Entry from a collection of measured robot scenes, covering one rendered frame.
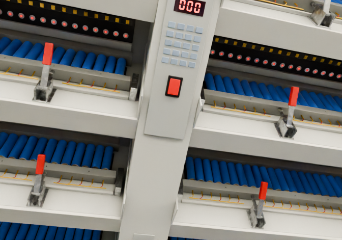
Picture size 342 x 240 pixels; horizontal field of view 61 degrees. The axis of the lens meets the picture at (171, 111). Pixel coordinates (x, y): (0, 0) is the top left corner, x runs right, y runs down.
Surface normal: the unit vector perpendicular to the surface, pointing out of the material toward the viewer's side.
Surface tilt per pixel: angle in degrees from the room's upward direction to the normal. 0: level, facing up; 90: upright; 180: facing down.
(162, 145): 90
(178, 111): 90
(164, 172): 90
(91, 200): 21
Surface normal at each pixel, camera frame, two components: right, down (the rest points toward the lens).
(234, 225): 0.21, -0.77
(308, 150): 0.03, 0.62
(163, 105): 0.10, 0.31
